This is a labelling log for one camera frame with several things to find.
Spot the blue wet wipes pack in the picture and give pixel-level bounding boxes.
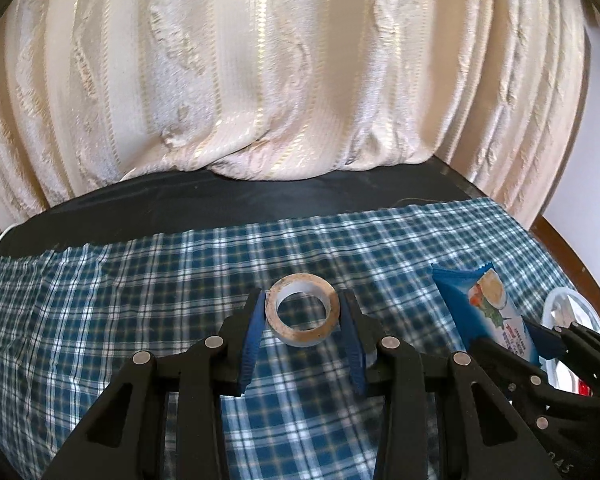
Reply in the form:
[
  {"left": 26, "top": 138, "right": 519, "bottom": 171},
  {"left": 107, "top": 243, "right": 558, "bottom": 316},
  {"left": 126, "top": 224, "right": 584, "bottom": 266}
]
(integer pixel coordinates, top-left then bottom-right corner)
[{"left": 431, "top": 262, "right": 540, "bottom": 365}]

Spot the small translucent tape roll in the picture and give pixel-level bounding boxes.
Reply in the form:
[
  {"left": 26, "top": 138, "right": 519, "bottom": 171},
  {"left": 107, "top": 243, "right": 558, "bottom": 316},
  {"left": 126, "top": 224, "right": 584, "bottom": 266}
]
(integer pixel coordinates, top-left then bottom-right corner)
[{"left": 265, "top": 273, "right": 340, "bottom": 348}]

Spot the red toy brick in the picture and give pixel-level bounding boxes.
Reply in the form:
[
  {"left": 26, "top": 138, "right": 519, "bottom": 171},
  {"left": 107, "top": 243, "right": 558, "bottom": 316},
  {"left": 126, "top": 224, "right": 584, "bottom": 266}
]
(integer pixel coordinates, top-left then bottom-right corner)
[{"left": 578, "top": 379, "right": 592, "bottom": 396}]

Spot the clear plastic storage bin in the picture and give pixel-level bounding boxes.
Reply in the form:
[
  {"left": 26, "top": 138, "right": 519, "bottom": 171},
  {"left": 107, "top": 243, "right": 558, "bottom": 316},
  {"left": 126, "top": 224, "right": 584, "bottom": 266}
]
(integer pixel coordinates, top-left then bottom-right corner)
[{"left": 541, "top": 287, "right": 600, "bottom": 393}]

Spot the blue plaid bed cloth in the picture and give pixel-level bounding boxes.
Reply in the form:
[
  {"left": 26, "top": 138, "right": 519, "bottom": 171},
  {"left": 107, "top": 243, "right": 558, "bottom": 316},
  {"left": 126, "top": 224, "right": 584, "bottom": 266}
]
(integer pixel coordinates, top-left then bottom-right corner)
[{"left": 0, "top": 198, "right": 569, "bottom": 479}]

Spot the black mattress edge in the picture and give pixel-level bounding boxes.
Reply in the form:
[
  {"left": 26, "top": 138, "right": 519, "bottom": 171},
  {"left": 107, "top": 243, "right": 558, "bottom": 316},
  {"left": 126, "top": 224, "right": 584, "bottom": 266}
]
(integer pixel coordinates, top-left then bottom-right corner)
[{"left": 0, "top": 157, "right": 482, "bottom": 258}]

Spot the cream patterned curtain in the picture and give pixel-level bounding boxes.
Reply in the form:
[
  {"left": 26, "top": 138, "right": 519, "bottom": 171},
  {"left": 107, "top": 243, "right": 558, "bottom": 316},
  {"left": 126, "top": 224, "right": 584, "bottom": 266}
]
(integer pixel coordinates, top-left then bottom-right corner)
[{"left": 0, "top": 0, "right": 586, "bottom": 231}]

